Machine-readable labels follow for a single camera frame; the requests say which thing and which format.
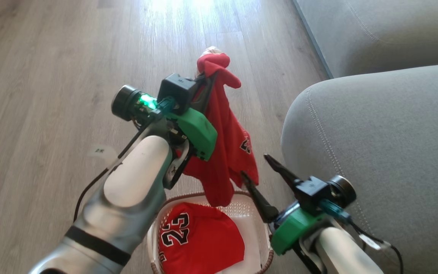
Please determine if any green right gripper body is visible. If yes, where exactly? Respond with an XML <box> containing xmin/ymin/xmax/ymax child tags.
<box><xmin>270</xmin><ymin>207</ymin><xmax>328</xmax><ymax>256</ymax></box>

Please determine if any teal left cable connector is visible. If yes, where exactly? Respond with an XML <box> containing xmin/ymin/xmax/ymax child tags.
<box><xmin>154</xmin><ymin>97</ymin><xmax>177</xmax><ymax>115</ymax></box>

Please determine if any teal cable connector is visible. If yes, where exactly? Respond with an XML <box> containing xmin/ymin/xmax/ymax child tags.
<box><xmin>320</xmin><ymin>200</ymin><xmax>353</xmax><ymax>225</ymax></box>
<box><xmin>154</xmin><ymin>97</ymin><xmax>177</xmax><ymax>115</ymax></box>

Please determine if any white left cable tag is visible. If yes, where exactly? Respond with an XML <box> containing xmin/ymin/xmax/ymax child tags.
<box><xmin>88</xmin><ymin>144</ymin><xmax>120</xmax><ymax>168</ymax></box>

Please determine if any white cable tag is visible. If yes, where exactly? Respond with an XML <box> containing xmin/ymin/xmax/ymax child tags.
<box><xmin>88</xmin><ymin>144</ymin><xmax>120</xmax><ymax>168</ymax></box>
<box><xmin>359</xmin><ymin>233</ymin><xmax>391</xmax><ymax>250</ymax></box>

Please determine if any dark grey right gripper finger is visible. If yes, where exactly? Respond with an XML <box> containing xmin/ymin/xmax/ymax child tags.
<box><xmin>241</xmin><ymin>171</ymin><xmax>280</xmax><ymax>224</ymax></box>
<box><xmin>263</xmin><ymin>153</ymin><xmax>304</xmax><ymax>189</ymax></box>

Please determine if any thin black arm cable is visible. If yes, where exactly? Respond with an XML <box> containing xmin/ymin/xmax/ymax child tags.
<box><xmin>73</xmin><ymin>113</ymin><xmax>162</xmax><ymax>223</ymax></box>
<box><xmin>350</xmin><ymin>221</ymin><xmax>405</xmax><ymax>274</ymax></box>

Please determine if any white perforated laundry basket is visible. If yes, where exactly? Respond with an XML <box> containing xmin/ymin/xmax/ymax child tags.
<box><xmin>147</xmin><ymin>191</ymin><xmax>275</xmax><ymax>274</ymax></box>

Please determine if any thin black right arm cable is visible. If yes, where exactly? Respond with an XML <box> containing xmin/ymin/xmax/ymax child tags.
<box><xmin>350</xmin><ymin>221</ymin><xmax>405</xmax><ymax>274</ymax></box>

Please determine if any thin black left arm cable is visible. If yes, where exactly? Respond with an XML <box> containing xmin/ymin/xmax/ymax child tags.
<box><xmin>73</xmin><ymin>113</ymin><xmax>162</xmax><ymax>223</ymax></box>

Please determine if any teal right cable connector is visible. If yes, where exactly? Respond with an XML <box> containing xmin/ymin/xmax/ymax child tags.
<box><xmin>320</xmin><ymin>200</ymin><xmax>353</xmax><ymax>225</ymax></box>

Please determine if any white right cable tag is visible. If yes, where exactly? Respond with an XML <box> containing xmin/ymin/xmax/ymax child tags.
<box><xmin>359</xmin><ymin>233</ymin><xmax>391</xmax><ymax>250</ymax></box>

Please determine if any red jersey number 23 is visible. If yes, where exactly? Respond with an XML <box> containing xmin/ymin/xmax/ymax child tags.
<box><xmin>158</xmin><ymin>202</ymin><xmax>245</xmax><ymax>274</ymax></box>

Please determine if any red clothing with white trim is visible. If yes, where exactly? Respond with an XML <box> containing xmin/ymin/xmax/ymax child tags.
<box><xmin>183</xmin><ymin>46</ymin><xmax>259</xmax><ymax>208</ymax></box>

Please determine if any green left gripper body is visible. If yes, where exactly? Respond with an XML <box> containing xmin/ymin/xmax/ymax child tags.
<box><xmin>166</xmin><ymin>108</ymin><xmax>218</xmax><ymax>161</ymax></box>

